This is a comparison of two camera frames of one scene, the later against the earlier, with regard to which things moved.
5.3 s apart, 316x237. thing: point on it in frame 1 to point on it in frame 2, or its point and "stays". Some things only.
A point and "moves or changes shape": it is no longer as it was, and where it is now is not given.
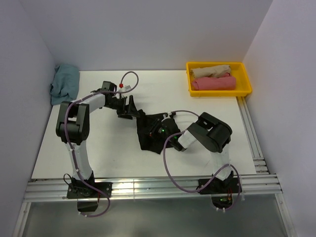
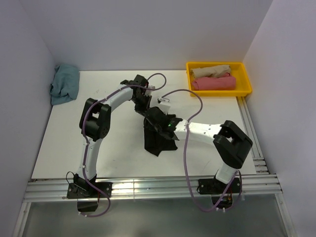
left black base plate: (85, 190) stays
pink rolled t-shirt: (216, 83) stays
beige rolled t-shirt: (214, 71) stays
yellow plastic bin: (243, 85) stays
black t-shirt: (156, 143) moves or changes shape
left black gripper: (127, 111) to (142, 110)
